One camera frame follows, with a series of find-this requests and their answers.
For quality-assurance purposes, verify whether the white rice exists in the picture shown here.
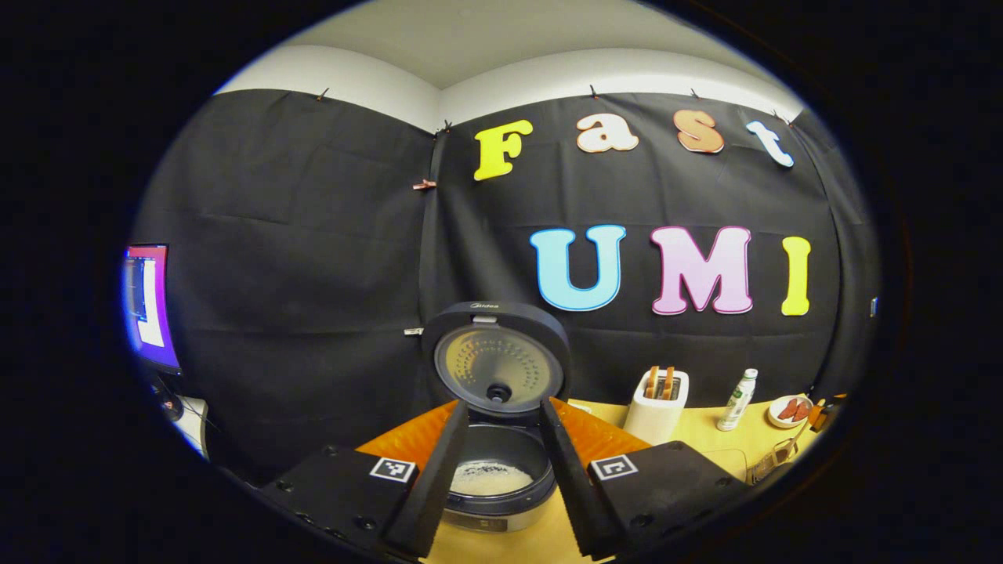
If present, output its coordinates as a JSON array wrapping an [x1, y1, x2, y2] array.
[[451, 461, 535, 497]]

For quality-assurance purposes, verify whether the black backdrop cloth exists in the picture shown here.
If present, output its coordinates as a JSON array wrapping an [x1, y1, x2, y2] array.
[[129, 88, 882, 479]]

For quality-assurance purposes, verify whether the dark grey rice cooker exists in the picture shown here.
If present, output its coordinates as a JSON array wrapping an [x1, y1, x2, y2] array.
[[421, 302, 571, 533]]

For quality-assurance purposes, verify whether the white toaster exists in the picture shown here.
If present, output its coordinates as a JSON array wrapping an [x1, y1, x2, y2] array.
[[623, 368, 690, 446]]

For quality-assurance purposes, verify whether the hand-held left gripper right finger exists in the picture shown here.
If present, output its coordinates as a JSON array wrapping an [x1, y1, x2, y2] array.
[[539, 396, 747, 562]]

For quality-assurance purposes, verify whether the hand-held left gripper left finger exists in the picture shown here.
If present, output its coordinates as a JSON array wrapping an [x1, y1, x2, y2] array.
[[261, 399, 471, 560]]

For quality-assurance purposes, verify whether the white milk bottle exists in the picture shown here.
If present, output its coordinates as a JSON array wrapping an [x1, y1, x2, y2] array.
[[716, 368, 759, 432]]

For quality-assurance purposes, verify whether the white side table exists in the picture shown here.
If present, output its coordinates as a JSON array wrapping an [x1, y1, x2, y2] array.
[[176, 396, 212, 459]]

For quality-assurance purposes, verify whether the metal wire chopstick holder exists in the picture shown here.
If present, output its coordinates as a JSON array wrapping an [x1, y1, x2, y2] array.
[[751, 439, 800, 484]]

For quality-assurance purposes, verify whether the white round plate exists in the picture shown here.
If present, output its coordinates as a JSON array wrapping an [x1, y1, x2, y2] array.
[[767, 394, 816, 429]]

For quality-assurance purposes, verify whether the computer monitor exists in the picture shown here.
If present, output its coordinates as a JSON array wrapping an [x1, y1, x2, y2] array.
[[121, 244, 183, 375]]

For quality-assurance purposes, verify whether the black round device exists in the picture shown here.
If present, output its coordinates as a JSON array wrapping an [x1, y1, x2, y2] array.
[[153, 378, 186, 424]]

